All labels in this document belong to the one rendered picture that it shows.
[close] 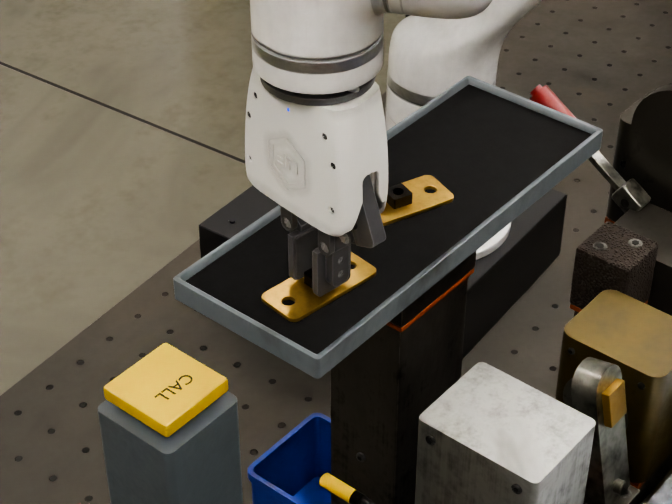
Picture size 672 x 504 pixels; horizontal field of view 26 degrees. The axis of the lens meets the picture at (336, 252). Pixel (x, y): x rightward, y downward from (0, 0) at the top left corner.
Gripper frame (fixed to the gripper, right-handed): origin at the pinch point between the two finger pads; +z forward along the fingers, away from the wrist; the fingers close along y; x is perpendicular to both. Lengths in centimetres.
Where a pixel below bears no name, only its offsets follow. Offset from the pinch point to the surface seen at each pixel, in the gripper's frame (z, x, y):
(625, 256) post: 8.8, 25.6, 8.6
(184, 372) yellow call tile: 2.7, -12.9, 0.6
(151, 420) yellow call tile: 2.9, -17.1, 2.5
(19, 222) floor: 119, 63, -164
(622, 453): 16.1, 14.3, 18.3
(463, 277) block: 10.0, 15.2, 0.5
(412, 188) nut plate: 2.5, 13.2, -3.7
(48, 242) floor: 119, 64, -154
